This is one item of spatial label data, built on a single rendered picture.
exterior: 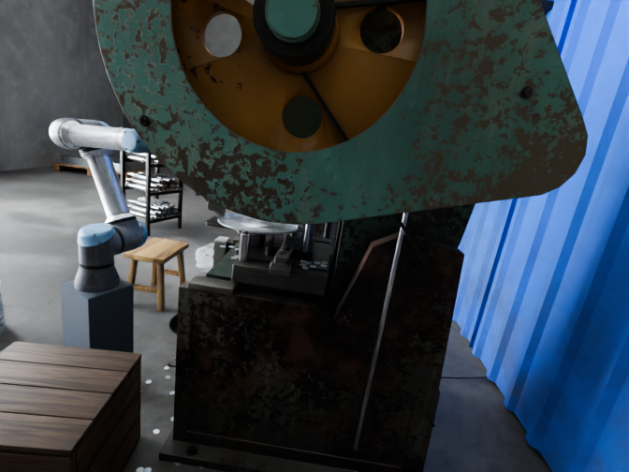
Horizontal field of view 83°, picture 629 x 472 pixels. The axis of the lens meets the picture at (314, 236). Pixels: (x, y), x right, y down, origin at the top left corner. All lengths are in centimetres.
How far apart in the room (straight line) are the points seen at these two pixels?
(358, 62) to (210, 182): 42
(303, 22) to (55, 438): 107
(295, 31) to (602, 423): 148
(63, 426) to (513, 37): 133
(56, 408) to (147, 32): 95
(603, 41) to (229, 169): 162
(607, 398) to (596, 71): 125
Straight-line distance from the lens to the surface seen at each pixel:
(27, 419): 122
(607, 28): 201
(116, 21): 93
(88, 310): 155
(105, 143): 142
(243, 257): 116
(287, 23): 75
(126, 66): 91
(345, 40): 87
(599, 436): 165
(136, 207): 380
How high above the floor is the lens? 112
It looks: 16 degrees down
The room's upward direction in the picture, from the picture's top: 8 degrees clockwise
